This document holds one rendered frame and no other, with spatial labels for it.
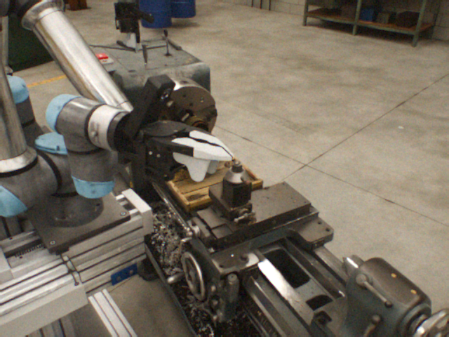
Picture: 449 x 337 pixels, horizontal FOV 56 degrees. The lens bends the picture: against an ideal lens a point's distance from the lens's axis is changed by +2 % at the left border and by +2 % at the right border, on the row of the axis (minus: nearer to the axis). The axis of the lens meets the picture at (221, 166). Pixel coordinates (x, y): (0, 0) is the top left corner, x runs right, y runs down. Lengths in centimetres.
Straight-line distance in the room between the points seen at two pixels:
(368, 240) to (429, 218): 55
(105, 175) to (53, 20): 33
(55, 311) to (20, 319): 8
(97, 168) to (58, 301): 45
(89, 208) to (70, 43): 46
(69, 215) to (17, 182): 20
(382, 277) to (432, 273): 184
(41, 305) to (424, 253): 242
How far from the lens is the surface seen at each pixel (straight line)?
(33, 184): 105
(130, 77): 194
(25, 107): 157
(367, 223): 314
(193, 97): 187
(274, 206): 153
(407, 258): 296
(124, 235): 129
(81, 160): 79
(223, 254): 141
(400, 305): 106
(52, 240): 116
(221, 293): 146
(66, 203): 116
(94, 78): 90
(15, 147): 101
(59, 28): 94
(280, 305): 137
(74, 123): 75
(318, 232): 154
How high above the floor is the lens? 188
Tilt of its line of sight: 32 degrees down
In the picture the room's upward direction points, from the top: straight up
